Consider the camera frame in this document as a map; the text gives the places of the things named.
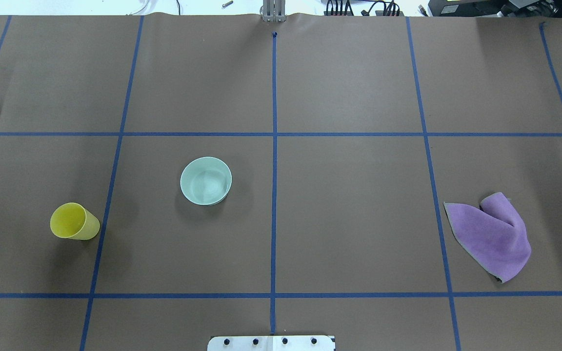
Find yellow plastic cup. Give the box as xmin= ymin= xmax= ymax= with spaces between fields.
xmin=49 ymin=202 xmax=100 ymax=240

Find purple cloth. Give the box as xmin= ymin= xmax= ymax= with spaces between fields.
xmin=443 ymin=193 xmax=532 ymax=284

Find mint green bowl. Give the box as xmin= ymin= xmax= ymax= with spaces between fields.
xmin=179 ymin=157 xmax=233 ymax=205

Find black monitor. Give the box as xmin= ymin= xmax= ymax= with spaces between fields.
xmin=428 ymin=0 xmax=562 ymax=18

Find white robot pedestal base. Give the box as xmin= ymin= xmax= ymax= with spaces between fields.
xmin=207 ymin=335 xmax=336 ymax=351

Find black cable connectors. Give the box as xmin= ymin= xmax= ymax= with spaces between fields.
xmin=321 ymin=0 xmax=404 ymax=17

